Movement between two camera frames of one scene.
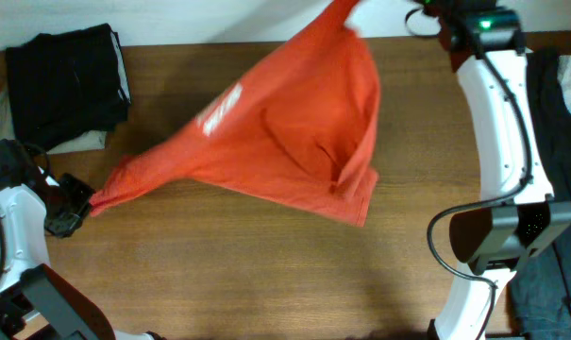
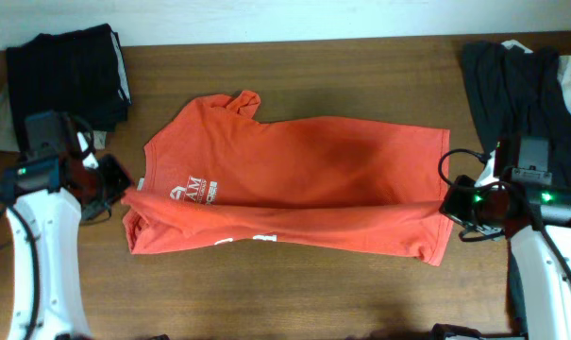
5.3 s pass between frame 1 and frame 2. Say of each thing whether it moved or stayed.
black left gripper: moved
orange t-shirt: moved
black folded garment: stayed
